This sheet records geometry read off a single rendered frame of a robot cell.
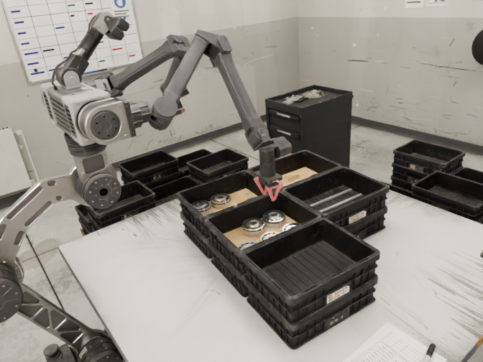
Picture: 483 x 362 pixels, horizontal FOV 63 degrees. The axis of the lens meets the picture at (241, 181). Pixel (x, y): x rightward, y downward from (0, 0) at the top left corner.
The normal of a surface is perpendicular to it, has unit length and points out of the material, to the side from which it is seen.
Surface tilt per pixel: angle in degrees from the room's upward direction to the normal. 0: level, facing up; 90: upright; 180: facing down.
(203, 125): 90
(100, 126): 90
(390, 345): 0
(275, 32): 90
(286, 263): 0
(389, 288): 0
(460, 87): 90
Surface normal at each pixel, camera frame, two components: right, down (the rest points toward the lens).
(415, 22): -0.79, 0.33
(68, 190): 0.60, 0.31
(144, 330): -0.08, -0.89
